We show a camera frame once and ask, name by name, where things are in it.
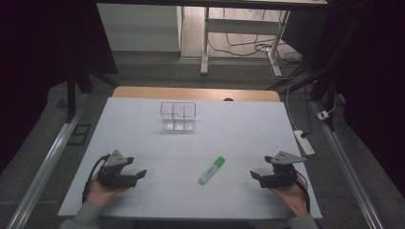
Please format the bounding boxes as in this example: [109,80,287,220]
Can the black stand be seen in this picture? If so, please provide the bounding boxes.
[64,61,119,124]

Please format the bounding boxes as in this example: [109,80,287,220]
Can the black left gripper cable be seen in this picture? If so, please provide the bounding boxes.
[81,154,111,205]

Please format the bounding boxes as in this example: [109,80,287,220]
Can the green highlighter pen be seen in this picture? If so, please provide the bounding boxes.
[198,156,226,186]

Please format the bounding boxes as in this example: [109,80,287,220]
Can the white cabinet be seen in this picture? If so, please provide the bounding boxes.
[96,3,183,52]

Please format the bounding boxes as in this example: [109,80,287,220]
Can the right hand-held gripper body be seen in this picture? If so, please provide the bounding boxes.
[258,150,308,190]

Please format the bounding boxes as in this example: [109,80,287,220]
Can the white board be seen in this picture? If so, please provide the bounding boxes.
[57,96,323,220]

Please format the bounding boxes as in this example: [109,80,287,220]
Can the dark curtain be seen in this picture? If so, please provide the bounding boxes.
[281,0,405,198]
[0,0,118,175]

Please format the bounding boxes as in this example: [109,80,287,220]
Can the white power strip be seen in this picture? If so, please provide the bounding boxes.
[292,129,316,157]

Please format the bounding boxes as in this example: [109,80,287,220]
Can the wooden table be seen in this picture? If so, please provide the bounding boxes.
[112,85,282,103]

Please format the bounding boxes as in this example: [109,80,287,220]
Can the person's right hand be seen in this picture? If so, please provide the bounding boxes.
[269,175,310,218]

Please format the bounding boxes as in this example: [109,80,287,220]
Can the aluminium rail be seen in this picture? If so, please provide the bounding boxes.
[5,92,93,229]
[310,100,387,229]

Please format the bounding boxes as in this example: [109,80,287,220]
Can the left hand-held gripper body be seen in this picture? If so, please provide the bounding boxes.
[96,149,139,189]

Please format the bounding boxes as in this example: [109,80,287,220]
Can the black floor frame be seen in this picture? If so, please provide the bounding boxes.
[67,122,93,147]

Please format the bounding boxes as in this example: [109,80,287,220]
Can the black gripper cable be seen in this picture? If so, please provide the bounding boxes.
[295,171,312,215]
[81,154,111,205]

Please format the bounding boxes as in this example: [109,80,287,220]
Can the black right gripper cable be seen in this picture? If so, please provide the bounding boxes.
[295,171,312,215]

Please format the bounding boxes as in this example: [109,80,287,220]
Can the white desk frame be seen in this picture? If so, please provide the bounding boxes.
[200,6,291,78]

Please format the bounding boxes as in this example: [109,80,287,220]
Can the person's left hand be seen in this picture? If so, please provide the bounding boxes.
[85,177,129,208]

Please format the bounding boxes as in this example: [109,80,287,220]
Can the black floor cables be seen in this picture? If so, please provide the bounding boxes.
[207,8,304,66]

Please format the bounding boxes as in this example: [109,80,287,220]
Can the clear plastic divided organizer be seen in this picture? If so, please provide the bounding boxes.
[159,100,198,133]

